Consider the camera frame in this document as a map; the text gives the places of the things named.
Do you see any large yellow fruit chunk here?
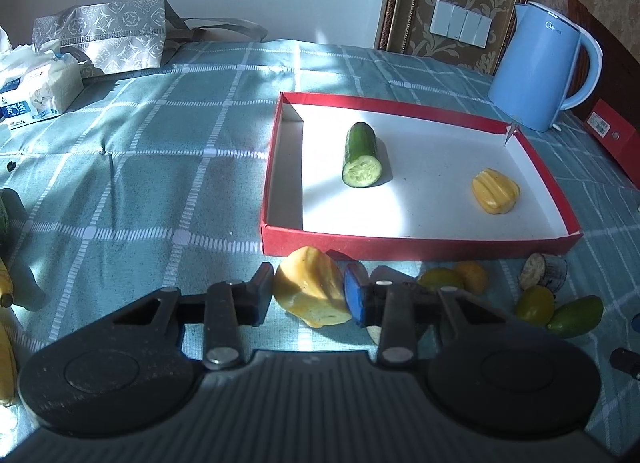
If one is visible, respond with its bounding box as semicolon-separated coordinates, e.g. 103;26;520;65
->
272;246;352;329

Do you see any brown round longan fruit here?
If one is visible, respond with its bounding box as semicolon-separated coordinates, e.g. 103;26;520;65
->
454;261;489;295

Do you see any green tomato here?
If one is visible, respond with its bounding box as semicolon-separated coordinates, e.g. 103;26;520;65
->
515;285;555;327

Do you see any eggplant piece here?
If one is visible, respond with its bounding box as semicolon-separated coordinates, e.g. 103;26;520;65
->
518;253;567;294

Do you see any green cucumber end piece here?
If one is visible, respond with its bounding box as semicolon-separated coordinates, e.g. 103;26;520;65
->
547;295;603;339

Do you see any yellow-green lime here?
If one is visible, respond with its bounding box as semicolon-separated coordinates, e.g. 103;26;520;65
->
418;267;464;291

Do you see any red shallow cardboard tray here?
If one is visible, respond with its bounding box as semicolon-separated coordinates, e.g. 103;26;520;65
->
260;92;582;261

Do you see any cut cucumber half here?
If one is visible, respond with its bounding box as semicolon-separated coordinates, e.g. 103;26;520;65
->
342;122;383;188

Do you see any blue plaid bedspread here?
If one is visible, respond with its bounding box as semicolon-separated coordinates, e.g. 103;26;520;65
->
1;40;639;454

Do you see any small yellow fruit piece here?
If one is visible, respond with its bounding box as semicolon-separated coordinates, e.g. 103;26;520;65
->
471;168;521;215

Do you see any yellow banana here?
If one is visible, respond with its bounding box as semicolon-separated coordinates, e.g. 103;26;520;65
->
0;259;14;308
0;325;17;405

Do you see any small whole cucumber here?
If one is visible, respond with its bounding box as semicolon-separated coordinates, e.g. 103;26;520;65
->
0;190;11;247

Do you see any light blue electric kettle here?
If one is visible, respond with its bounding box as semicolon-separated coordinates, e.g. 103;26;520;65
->
488;1;603;132

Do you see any silver patterned gift bag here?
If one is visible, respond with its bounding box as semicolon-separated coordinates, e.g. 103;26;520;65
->
32;0;268;76

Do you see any red box by kettle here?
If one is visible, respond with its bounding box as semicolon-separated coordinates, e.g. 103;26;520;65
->
585;100;640;186

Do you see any white tissue pack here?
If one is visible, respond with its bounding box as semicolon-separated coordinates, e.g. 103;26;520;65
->
1;30;84;130

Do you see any white wall switch panel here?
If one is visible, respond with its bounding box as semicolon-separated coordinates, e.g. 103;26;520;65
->
430;0;491;48

